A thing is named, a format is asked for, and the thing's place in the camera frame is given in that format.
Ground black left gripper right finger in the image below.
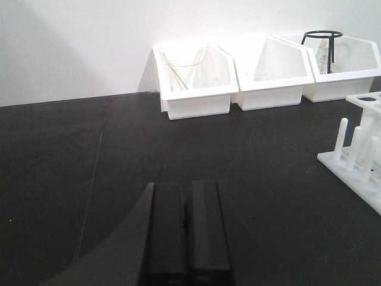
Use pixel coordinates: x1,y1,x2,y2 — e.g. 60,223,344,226
187,181,233,285

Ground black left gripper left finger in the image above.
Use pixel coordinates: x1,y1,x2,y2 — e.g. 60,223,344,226
139,182,187,285

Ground white test tube rack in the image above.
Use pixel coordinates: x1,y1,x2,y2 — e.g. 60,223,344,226
317,92,380,213

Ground left white storage bin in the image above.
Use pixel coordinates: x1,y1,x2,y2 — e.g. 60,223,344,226
152,41,239,120

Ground white storage bin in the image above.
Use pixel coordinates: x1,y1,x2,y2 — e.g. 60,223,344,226
229,36,314,111
275,33,380,102
152,41,239,120

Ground clear glass beaker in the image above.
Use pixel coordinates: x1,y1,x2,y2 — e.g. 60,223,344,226
162,46,205,91

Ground middle white storage bin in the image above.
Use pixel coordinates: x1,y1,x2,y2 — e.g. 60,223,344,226
229,36,314,111

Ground right white storage bin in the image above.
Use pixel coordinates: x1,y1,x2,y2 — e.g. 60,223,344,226
275,33,380,102

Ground black metal tripod stand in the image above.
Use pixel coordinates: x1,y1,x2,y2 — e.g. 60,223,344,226
301,30,343,74

